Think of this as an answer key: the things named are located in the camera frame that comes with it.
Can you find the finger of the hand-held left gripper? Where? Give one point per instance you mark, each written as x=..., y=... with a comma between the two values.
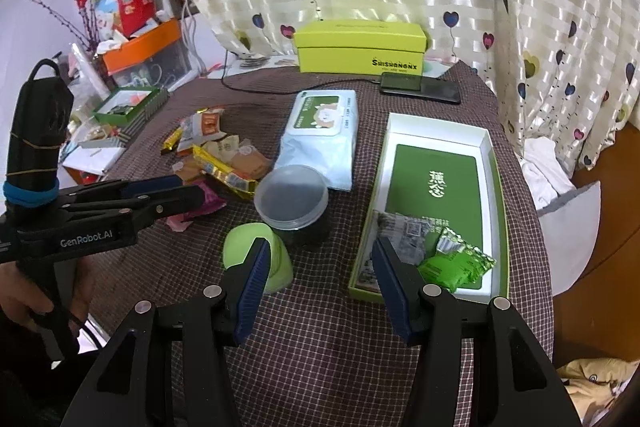
x=150, y=186
x=170, y=206

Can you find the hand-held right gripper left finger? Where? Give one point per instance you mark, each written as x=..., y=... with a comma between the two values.
x=252, y=287

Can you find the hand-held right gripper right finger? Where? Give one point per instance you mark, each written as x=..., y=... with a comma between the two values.
x=392, y=292

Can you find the pink snack packet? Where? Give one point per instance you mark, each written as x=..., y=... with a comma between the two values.
x=212, y=204

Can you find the pile of mixed snacks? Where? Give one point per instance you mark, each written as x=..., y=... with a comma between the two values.
x=220, y=157

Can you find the white and green gift box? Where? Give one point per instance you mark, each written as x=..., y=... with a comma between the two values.
x=440, y=177

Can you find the person's left hand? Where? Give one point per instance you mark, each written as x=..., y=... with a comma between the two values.
x=22, y=292

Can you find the light green plastic cup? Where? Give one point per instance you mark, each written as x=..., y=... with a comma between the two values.
x=240, y=247

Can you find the green striped box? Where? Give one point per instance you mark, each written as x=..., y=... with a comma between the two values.
x=135, y=127

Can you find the green snack packet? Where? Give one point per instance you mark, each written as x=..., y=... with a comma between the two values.
x=450, y=267

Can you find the grey and white snack packet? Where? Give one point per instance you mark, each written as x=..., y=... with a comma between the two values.
x=405, y=229

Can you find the green open box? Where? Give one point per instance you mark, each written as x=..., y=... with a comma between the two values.
x=107, y=117

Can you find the clear jar with dark contents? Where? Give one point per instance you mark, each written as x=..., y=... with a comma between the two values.
x=290, y=202

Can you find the brown checkered tablecloth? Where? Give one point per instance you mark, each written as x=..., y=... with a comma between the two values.
x=325, y=357

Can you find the clear storage box orange lid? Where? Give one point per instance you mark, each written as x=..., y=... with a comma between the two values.
x=145, y=42

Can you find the white green wipes pack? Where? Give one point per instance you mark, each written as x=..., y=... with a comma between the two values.
x=315, y=142

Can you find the grey pillow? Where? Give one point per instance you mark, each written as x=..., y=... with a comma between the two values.
x=570, y=232

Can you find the white cloth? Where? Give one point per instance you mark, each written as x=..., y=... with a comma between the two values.
x=545, y=177

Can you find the black smartphone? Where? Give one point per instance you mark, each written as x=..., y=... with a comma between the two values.
x=420, y=89

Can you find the yellow cloth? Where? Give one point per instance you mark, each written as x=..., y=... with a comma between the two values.
x=595, y=377

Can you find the yellow-green shoe box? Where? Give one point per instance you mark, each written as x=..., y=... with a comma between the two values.
x=350, y=57

